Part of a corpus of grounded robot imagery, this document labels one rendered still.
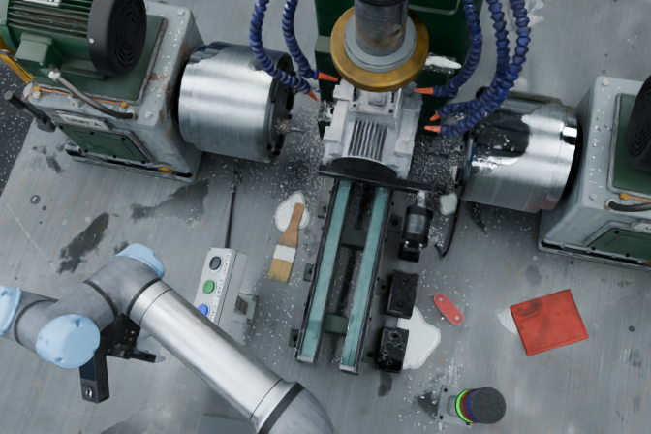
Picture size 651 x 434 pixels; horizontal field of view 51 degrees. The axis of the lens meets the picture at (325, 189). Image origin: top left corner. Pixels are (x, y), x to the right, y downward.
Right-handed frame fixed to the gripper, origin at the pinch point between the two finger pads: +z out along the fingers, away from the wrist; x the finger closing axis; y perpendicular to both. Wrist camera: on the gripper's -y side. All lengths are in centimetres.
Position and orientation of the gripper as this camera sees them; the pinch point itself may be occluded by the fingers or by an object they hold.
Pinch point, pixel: (157, 360)
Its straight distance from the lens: 135.4
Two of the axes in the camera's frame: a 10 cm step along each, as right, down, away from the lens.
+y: 2.1, -9.3, 2.9
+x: -8.2, -0.1, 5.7
